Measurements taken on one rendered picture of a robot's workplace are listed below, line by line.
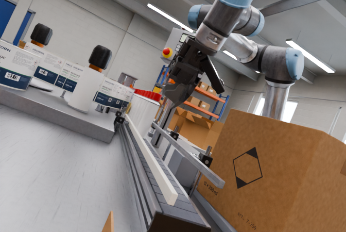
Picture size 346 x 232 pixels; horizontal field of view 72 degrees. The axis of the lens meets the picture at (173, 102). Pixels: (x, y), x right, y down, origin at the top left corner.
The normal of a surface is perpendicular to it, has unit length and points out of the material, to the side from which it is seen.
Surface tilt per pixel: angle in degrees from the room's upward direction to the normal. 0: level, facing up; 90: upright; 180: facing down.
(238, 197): 90
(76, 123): 90
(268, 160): 90
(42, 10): 90
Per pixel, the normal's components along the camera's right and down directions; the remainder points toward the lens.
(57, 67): 0.17, 0.04
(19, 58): 0.72, 0.29
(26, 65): 0.88, 0.37
